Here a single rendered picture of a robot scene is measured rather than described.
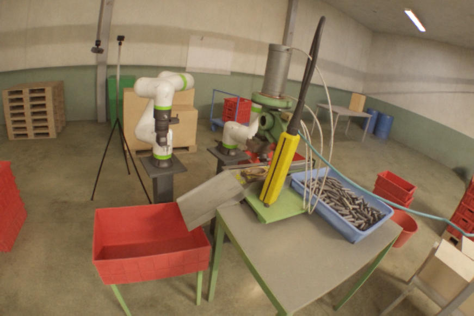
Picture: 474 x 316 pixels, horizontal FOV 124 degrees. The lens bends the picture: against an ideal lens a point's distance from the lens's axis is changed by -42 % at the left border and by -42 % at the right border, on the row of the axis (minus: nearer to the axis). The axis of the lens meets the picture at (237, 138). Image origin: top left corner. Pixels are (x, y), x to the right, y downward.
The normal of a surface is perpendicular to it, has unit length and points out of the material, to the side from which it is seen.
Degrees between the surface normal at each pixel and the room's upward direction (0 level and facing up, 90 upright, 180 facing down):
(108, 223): 90
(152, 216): 90
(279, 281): 0
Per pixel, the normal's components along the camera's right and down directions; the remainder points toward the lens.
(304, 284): 0.14, -0.93
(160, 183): 0.59, 0.36
